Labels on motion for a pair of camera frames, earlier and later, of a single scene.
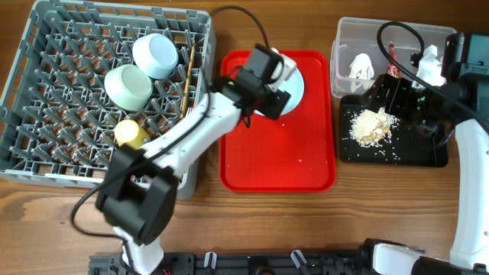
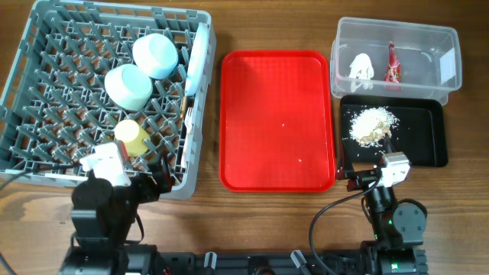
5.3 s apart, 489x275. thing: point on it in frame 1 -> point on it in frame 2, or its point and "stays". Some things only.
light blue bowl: (156, 55) stays
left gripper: (272, 102) -> (150, 189)
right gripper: (400, 88) -> (360, 178)
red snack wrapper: (393, 69) stays
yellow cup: (129, 133) stays
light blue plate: (294, 86) -> (197, 66)
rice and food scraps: (373, 128) stays
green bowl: (127, 86) stays
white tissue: (361, 67) stays
